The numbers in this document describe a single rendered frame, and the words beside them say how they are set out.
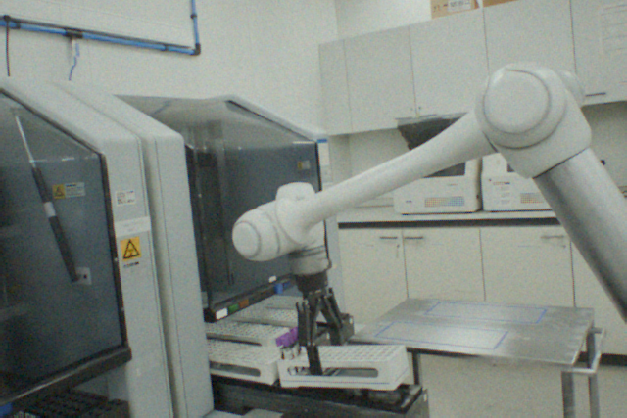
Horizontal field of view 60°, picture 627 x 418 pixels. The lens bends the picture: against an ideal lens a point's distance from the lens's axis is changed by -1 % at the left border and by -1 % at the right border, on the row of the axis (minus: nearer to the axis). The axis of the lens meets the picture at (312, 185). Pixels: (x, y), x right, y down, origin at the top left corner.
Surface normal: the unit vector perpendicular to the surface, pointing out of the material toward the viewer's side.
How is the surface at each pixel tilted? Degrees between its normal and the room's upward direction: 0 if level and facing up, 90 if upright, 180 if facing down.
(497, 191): 90
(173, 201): 90
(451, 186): 90
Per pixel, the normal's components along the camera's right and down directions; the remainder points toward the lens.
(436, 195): -0.54, 0.10
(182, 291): 0.85, -0.06
